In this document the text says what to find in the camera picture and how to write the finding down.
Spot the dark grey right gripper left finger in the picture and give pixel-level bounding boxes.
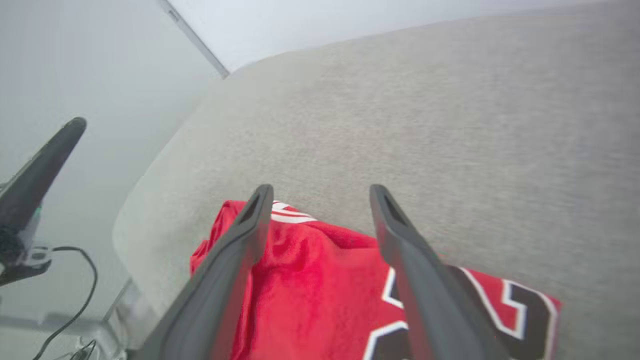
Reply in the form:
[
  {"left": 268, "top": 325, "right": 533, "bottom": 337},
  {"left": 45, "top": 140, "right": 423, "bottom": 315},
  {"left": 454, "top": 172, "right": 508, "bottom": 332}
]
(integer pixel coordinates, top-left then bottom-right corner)
[{"left": 127, "top": 184, "right": 275, "bottom": 360}]

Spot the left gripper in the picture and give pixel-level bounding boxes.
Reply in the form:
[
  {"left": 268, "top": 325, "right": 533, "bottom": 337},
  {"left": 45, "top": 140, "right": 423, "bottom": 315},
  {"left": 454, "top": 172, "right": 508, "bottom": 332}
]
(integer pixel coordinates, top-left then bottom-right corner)
[{"left": 0, "top": 117, "right": 87, "bottom": 287}]

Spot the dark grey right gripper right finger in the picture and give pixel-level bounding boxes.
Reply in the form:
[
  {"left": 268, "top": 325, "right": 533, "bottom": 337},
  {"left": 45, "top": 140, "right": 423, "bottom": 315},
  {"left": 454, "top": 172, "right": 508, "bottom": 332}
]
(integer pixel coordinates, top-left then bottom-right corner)
[{"left": 369, "top": 184, "right": 512, "bottom": 360}]

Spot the red and white jersey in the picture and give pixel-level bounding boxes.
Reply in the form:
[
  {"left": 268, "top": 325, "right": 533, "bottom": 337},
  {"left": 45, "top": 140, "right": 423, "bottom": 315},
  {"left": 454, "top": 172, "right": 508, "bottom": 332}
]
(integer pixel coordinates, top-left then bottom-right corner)
[{"left": 189, "top": 200, "right": 562, "bottom": 360}]

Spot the grey fabric sofa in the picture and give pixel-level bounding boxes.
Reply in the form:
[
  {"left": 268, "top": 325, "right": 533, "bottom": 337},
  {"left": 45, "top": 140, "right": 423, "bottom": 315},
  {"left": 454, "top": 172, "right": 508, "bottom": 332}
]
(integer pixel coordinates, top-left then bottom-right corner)
[{"left": 112, "top": 0, "right": 640, "bottom": 360}]

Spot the thin black cable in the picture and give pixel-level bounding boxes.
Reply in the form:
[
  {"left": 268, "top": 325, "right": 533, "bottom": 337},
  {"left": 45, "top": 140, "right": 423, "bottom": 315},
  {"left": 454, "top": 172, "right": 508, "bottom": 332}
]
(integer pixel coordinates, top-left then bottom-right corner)
[
  {"left": 70, "top": 339, "right": 98, "bottom": 360},
  {"left": 32, "top": 245, "right": 98, "bottom": 360}
]

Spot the grey wall trim strip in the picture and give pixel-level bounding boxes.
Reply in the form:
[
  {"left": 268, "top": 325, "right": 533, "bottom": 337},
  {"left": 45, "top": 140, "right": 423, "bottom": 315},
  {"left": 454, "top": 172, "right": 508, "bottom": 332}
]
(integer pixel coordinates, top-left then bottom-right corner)
[{"left": 159, "top": 0, "right": 231, "bottom": 79}]

